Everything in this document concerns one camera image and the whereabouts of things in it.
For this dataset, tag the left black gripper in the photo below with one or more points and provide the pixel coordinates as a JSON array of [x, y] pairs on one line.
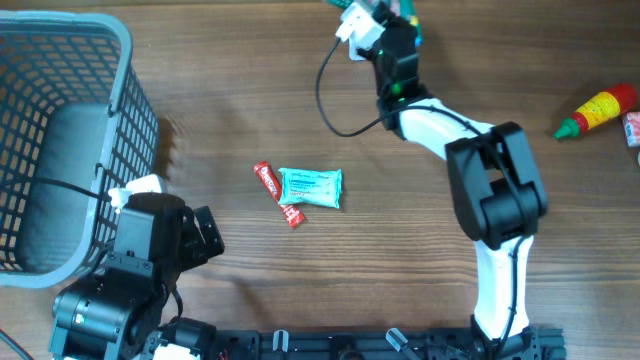
[[196, 250]]

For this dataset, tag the red Nescafe coffee stick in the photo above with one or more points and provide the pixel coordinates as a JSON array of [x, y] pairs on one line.
[[292, 214]]

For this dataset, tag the mint green tissue pack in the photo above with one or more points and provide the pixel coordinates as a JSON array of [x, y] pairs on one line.
[[321, 188]]

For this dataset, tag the green 3M gloves package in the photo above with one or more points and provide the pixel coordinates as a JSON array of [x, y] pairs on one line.
[[403, 8]]

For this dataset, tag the red sauce bottle green cap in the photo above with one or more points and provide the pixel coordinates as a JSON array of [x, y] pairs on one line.
[[601, 108]]

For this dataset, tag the orange white snack packet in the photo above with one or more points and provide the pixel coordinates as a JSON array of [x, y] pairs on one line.
[[631, 124]]

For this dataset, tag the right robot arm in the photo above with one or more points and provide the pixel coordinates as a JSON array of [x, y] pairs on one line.
[[496, 188]]

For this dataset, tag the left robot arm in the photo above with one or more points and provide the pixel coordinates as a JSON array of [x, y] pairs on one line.
[[111, 311]]

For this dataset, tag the grey plastic mesh basket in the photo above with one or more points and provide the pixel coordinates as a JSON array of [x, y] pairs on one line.
[[75, 122]]

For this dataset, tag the black aluminium mounting rail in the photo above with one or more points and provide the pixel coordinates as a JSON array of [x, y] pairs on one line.
[[446, 343]]

